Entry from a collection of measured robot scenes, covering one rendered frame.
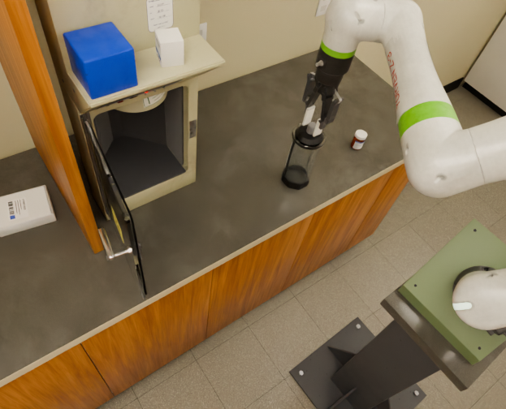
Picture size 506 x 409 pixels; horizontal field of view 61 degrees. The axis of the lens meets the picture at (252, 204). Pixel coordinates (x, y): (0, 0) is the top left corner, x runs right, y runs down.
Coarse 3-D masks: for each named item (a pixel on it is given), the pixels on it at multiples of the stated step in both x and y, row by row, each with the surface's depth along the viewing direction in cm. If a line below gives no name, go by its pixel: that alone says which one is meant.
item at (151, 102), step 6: (156, 96) 112; (162, 96) 114; (132, 102) 110; (138, 102) 110; (144, 102) 110; (150, 102) 111; (156, 102) 113; (120, 108) 110; (126, 108) 110; (132, 108) 110; (138, 108) 111; (144, 108) 111; (150, 108) 112
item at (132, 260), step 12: (96, 144) 94; (96, 156) 98; (108, 180) 90; (108, 192) 101; (108, 204) 115; (120, 204) 86; (120, 216) 92; (120, 228) 103; (120, 240) 117; (132, 240) 90; (132, 252) 94; (132, 264) 105
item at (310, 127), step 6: (300, 126) 136; (306, 126) 136; (312, 126) 132; (300, 132) 134; (306, 132) 134; (312, 132) 133; (300, 138) 134; (306, 138) 133; (312, 138) 133; (318, 138) 134; (312, 144) 133
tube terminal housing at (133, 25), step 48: (48, 0) 77; (96, 0) 82; (144, 0) 87; (192, 0) 94; (144, 48) 96; (144, 96) 106; (192, 96) 116; (192, 144) 132; (96, 192) 129; (144, 192) 135
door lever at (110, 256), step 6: (102, 228) 103; (102, 234) 102; (102, 240) 101; (108, 240) 101; (108, 246) 100; (126, 246) 101; (108, 252) 99; (120, 252) 100; (126, 252) 100; (108, 258) 99; (114, 258) 99
